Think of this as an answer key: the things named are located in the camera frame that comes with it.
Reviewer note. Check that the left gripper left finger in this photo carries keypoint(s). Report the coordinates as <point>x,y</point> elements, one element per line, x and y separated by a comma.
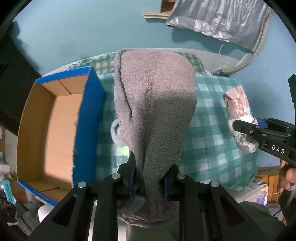
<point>127,172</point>

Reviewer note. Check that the wooden plank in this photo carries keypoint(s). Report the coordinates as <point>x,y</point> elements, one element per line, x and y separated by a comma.
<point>162,15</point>

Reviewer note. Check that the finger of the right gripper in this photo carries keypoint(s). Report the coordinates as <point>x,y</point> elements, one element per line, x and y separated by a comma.
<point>276,125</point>
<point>246,128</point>

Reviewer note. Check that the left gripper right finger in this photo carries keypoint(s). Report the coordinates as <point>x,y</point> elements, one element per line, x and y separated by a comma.
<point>171,184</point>

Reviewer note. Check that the blue cardboard box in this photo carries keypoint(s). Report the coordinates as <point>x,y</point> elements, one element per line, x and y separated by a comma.
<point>58,133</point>

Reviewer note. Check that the silver foil curtain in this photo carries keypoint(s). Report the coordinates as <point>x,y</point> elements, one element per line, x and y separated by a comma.
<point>237,22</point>

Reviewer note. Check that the person's right hand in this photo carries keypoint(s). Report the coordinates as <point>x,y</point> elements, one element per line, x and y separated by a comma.
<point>287,175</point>

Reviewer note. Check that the grey fleece towel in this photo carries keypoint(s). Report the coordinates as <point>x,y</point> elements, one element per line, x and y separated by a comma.
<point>155,100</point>

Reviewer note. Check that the green checkered tablecloth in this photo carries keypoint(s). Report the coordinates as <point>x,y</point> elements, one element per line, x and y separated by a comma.
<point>209,152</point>

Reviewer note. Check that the light green cloth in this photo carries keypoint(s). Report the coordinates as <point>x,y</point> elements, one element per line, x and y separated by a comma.
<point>124,151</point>

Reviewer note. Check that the grey sock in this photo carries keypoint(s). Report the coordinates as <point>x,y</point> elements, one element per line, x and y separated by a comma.
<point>116,134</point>

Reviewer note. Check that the pink patterned cloth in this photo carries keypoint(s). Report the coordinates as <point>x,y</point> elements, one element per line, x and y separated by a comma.
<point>237,107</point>

